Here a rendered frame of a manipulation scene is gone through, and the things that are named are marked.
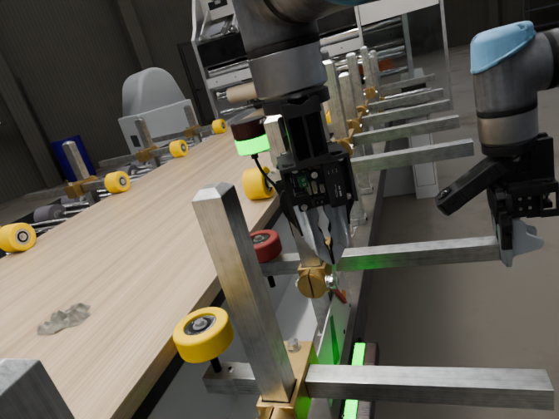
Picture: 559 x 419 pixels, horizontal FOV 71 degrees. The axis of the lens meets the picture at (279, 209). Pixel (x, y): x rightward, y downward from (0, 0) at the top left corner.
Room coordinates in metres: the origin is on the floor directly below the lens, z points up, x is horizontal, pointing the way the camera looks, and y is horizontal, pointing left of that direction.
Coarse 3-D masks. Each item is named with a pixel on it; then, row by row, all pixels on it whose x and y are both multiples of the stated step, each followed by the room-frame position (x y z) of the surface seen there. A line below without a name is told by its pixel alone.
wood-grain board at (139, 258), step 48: (144, 192) 1.39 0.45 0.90; (192, 192) 1.20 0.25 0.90; (240, 192) 1.06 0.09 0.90; (48, 240) 1.11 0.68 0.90; (96, 240) 0.99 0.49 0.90; (144, 240) 0.89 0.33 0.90; (192, 240) 0.80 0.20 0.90; (0, 288) 0.83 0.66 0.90; (48, 288) 0.75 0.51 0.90; (96, 288) 0.69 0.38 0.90; (144, 288) 0.63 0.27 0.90; (192, 288) 0.59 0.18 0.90; (0, 336) 0.61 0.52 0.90; (48, 336) 0.56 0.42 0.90; (96, 336) 0.52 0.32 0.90; (144, 336) 0.49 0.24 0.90; (96, 384) 0.41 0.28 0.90; (144, 384) 0.40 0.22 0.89
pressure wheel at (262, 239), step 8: (256, 232) 0.73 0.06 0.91; (264, 232) 0.72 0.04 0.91; (272, 232) 0.71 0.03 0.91; (256, 240) 0.69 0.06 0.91; (264, 240) 0.69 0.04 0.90; (272, 240) 0.67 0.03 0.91; (256, 248) 0.66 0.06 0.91; (264, 248) 0.66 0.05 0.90; (272, 248) 0.67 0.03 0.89; (280, 248) 0.69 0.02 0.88; (264, 256) 0.66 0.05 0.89; (272, 256) 0.66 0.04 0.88; (272, 280) 0.69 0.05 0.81
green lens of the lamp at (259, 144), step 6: (258, 138) 0.61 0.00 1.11; (264, 138) 0.61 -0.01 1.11; (240, 144) 0.62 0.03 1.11; (246, 144) 0.61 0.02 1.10; (252, 144) 0.61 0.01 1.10; (258, 144) 0.61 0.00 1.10; (264, 144) 0.61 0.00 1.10; (240, 150) 0.62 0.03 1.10; (246, 150) 0.61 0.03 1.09; (252, 150) 0.61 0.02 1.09; (258, 150) 0.61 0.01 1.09
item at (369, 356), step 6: (366, 348) 0.56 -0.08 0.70; (372, 348) 0.56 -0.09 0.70; (366, 354) 0.55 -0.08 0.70; (372, 354) 0.55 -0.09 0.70; (366, 360) 0.54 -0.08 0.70; (372, 360) 0.53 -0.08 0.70; (360, 402) 0.46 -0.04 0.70; (366, 402) 0.45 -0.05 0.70; (360, 408) 0.45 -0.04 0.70; (366, 408) 0.44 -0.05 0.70; (360, 414) 0.44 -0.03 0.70; (366, 414) 0.43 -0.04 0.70
